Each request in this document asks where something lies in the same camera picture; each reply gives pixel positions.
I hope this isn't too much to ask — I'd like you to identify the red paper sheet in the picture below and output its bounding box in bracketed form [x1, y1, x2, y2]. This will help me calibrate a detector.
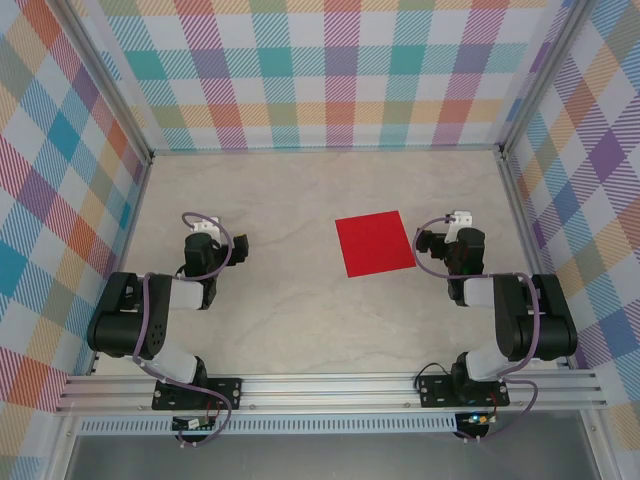
[334, 210, 417, 278]

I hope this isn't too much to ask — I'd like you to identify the grey metal panel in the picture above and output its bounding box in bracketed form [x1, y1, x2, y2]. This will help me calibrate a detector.
[47, 432, 601, 480]

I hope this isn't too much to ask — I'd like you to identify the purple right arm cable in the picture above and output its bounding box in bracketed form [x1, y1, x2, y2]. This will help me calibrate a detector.
[413, 215, 540, 444]

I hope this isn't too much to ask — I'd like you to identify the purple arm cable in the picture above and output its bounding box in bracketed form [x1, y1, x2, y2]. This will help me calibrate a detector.
[130, 212, 234, 448]
[413, 215, 540, 444]

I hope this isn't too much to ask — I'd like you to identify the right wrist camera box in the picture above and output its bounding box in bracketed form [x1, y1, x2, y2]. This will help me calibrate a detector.
[446, 210, 474, 242]

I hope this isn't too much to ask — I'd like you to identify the aluminium side rail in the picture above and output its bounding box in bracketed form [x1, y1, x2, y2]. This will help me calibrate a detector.
[87, 154, 155, 376]
[497, 149, 576, 371]

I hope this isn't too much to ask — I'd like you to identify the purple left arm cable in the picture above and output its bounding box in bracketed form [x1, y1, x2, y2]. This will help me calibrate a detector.
[130, 212, 234, 448]

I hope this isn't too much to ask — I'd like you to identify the aluminium back rail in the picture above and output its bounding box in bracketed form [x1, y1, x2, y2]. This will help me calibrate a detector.
[149, 144, 506, 156]

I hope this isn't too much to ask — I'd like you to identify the thin black wire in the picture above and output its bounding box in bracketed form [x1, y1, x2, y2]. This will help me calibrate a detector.
[414, 361, 455, 390]

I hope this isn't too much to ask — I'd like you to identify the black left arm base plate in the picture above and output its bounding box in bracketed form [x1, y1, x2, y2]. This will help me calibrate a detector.
[152, 377, 244, 412]

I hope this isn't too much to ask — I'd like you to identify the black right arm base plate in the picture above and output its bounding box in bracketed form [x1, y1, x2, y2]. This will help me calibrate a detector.
[418, 375, 511, 409]

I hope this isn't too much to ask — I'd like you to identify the aluminium mounting rail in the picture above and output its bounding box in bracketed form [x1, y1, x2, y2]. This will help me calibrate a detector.
[54, 372, 609, 414]

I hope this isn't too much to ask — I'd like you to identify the aluminium frame post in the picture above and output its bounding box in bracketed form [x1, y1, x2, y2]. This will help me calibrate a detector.
[498, 0, 601, 159]
[52, 0, 155, 164]

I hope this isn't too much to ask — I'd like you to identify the perforated grey cable tray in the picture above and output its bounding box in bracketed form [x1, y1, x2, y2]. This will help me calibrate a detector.
[77, 418, 459, 435]

